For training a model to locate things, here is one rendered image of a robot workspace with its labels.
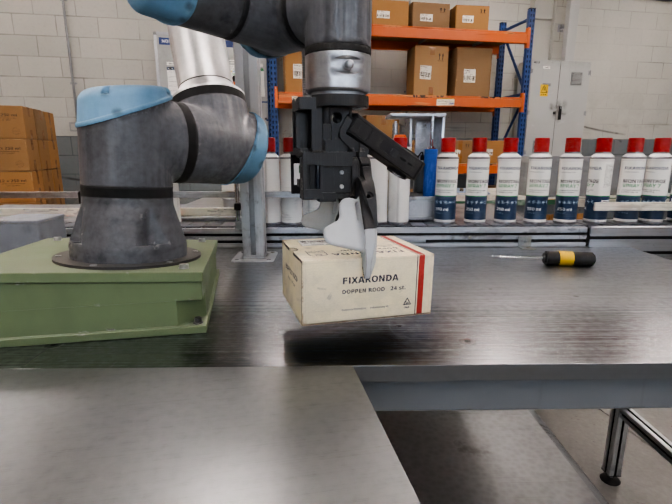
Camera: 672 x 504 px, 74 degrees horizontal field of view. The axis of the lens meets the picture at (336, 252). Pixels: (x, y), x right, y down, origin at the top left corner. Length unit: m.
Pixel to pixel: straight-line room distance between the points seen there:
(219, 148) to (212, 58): 0.15
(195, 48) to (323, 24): 0.29
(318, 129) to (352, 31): 0.11
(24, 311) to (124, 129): 0.25
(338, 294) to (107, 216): 0.31
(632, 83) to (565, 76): 1.35
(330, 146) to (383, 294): 0.18
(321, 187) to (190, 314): 0.24
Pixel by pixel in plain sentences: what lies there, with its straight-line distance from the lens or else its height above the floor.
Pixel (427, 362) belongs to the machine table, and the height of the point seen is 0.83.
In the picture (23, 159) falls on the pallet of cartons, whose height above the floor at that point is 0.99.
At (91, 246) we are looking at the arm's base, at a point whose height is 0.94.
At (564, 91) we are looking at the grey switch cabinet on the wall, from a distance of 6.39.
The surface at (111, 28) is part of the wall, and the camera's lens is 5.76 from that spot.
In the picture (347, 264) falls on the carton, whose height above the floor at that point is 0.93.
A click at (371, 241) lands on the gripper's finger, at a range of 0.50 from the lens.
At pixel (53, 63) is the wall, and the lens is 5.86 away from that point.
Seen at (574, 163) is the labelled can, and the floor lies 1.03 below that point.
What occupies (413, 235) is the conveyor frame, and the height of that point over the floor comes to 0.86.
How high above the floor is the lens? 1.06
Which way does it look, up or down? 13 degrees down
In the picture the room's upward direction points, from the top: straight up
